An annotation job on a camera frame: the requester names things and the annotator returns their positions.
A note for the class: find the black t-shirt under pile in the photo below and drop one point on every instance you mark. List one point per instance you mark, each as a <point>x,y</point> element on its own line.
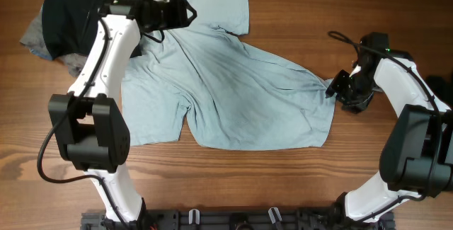
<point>441,88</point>

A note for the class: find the blue folded garment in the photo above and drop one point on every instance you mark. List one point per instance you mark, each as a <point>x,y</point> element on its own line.
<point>43,55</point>

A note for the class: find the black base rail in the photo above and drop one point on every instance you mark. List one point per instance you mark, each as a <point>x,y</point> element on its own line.
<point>299,219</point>

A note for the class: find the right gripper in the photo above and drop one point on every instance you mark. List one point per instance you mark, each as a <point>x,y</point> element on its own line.
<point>354,103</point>

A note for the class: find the black folded garment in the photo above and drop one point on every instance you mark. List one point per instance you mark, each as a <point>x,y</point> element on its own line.
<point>70,26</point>

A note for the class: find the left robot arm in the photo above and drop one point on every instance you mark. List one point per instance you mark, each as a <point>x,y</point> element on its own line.
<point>86,121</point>

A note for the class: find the light blue t-shirt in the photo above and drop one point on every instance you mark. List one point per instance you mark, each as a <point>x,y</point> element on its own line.
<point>232,95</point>

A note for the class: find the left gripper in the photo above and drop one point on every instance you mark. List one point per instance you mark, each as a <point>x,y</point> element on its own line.
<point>180,17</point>

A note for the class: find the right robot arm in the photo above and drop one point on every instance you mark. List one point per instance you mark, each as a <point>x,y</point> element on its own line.
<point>416,161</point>

